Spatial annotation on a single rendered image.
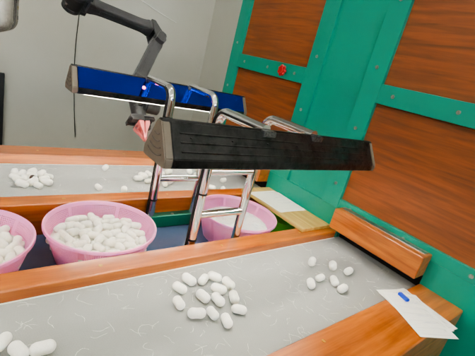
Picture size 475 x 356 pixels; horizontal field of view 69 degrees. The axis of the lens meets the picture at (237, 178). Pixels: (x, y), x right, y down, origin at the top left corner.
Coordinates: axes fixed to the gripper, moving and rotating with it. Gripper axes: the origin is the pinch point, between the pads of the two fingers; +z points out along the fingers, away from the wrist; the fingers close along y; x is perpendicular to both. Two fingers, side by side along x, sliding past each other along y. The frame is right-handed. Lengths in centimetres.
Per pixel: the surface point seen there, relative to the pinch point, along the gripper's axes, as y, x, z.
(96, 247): -31, -23, 48
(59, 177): -30.9, 3.9, 15.3
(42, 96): -3, 140, -132
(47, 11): -4, 91, -172
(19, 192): -43.3, -2.7, 23.6
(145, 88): -12.5, -30.1, 2.4
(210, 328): -20, -44, 73
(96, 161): -15.7, 11.2, 4.2
